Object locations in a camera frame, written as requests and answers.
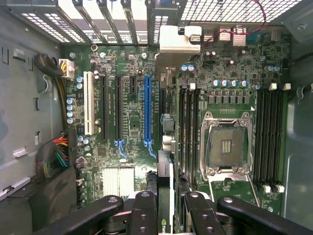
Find silver chipset heatsink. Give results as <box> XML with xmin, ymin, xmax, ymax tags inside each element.
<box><xmin>102</xmin><ymin>167</ymin><xmax>135</xmax><ymax>199</ymax></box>

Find silver socket cover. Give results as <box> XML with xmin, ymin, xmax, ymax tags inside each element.
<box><xmin>207</xmin><ymin>172</ymin><xmax>260</xmax><ymax>209</ymax></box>

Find silver socket locking lever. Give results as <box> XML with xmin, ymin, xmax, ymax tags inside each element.
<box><xmin>205</xmin><ymin>123</ymin><xmax>214</xmax><ymax>171</ymax></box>

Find CPU socket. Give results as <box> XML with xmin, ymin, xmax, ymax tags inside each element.
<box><xmin>200</xmin><ymin>111</ymin><xmax>253</xmax><ymax>177</ymax></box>

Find RAM slot black clips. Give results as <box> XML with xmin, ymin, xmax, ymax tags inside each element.
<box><xmin>254</xmin><ymin>88</ymin><xmax>266</xmax><ymax>186</ymax></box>
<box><xmin>268</xmin><ymin>88</ymin><xmax>281</xmax><ymax>186</ymax></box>
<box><xmin>192</xmin><ymin>85</ymin><xmax>200</xmax><ymax>186</ymax></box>
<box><xmin>179</xmin><ymin>83</ymin><xmax>186</xmax><ymax>184</ymax></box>

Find RAM slot white clips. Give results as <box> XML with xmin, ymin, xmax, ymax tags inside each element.
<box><xmin>275</xmin><ymin>82</ymin><xmax>292</xmax><ymax>194</ymax></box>
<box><xmin>185</xmin><ymin>82</ymin><xmax>196</xmax><ymax>184</ymax></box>
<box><xmin>261</xmin><ymin>82</ymin><xmax>277</xmax><ymax>194</ymax></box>

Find black expansion slot blue latch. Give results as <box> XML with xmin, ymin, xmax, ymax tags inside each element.
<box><xmin>114</xmin><ymin>75</ymin><xmax>128</xmax><ymax>159</ymax></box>

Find long black expansion slot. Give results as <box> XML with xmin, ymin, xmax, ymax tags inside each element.
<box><xmin>158</xmin><ymin>88</ymin><xmax>167</xmax><ymax>116</ymax></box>
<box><xmin>99</xmin><ymin>74</ymin><xmax>110</xmax><ymax>141</ymax></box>

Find white expansion slot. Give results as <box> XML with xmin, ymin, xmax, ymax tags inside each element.
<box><xmin>83</xmin><ymin>70</ymin><xmax>95</xmax><ymax>136</ymax></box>

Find short black expansion slot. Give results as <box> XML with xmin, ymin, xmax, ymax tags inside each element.
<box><xmin>129</xmin><ymin>75</ymin><xmax>138</xmax><ymax>95</ymax></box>

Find grey open PC case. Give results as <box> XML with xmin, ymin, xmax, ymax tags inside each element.
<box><xmin>0</xmin><ymin>0</ymin><xmax>313</xmax><ymax>235</ymax></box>

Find green motherboard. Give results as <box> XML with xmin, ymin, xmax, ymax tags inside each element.
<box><xmin>60</xmin><ymin>26</ymin><xmax>291</xmax><ymax>216</ymax></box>

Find black plastic cable shroud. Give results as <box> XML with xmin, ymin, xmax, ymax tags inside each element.
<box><xmin>0</xmin><ymin>167</ymin><xmax>79</xmax><ymax>235</ymax></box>

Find multicolour main power cable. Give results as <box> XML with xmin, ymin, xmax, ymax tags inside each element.
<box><xmin>35</xmin><ymin>128</ymin><xmax>77</xmax><ymax>179</ymax></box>

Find black sleeved yellow power cable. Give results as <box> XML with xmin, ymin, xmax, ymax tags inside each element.
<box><xmin>33</xmin><ymin>53</ymin><xmax>75</xmax><ymax>132</ymax></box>

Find red black twisted wire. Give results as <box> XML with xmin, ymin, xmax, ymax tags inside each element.
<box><xmin>200</xmin><ymin>0</ymin><xmax>268</xmax><ymax>47</ymax></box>

